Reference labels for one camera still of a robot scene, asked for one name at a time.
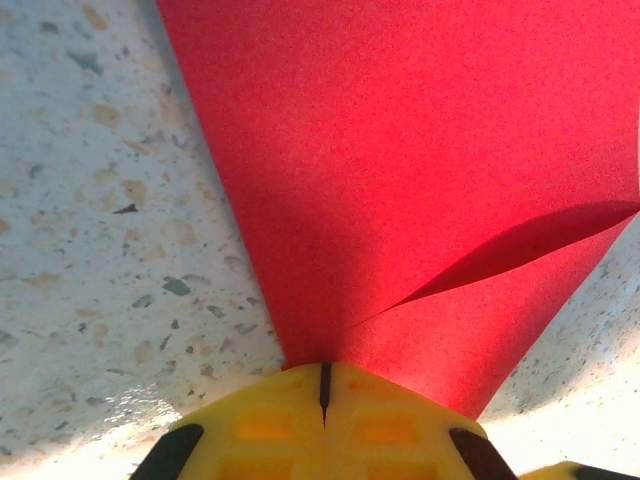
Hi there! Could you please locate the red paper sheet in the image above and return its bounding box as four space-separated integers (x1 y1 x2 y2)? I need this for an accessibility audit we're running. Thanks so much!
155 0 640 421

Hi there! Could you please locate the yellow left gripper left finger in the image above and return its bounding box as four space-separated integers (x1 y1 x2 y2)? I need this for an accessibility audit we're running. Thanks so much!
128 363 327 480

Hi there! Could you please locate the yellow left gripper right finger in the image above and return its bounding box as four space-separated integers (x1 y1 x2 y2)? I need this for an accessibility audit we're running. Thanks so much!
324 362 519 480

